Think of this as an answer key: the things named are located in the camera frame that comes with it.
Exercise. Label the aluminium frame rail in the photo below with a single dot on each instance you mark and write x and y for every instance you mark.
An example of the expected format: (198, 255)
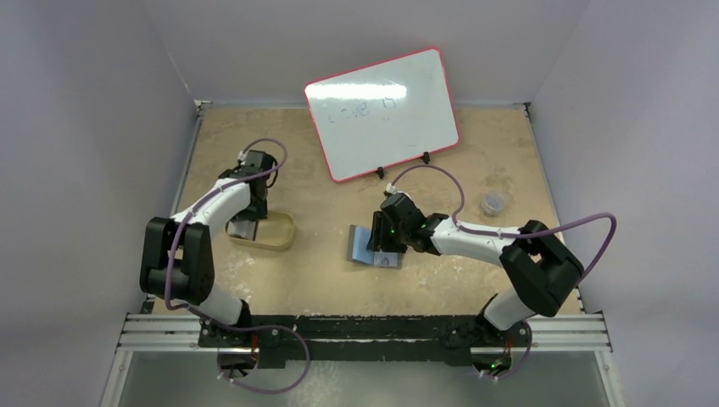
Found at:
(177, 333)

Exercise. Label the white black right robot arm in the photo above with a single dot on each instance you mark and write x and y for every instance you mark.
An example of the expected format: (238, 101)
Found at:
(541, 269)

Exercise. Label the small clear plastic cup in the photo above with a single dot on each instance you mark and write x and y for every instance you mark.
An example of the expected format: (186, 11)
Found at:
(493, 204)

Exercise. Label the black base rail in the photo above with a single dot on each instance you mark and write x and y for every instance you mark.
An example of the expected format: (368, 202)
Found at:
(455, 340)

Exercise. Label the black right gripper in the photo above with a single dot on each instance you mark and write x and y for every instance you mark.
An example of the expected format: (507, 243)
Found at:
(387, 243)

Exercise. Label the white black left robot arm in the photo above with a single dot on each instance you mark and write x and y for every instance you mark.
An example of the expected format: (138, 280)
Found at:
(177, 259)

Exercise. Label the beige plastic tray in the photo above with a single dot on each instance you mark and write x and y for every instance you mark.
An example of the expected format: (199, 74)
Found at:
(276, 232)

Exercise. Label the red framed whiteboard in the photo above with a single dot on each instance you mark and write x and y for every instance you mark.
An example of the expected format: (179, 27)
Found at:
(383, 114)

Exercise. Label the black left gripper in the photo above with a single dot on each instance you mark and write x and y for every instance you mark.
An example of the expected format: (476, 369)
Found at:
(254, 214)

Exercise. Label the grey leather card holder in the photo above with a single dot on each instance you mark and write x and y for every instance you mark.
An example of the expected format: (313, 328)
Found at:
(358, 239)

